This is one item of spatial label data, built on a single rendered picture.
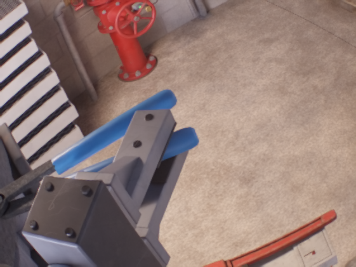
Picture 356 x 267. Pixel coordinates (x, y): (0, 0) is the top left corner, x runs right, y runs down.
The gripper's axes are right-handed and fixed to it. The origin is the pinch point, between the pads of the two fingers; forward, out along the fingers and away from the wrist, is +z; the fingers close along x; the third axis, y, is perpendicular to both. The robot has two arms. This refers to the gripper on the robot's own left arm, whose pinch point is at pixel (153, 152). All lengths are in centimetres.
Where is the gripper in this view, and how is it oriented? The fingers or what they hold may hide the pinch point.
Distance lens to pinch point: 42.3
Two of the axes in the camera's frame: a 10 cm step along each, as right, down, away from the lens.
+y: 9.1, -0.3, -4.2
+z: 2.8, -7.0, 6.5
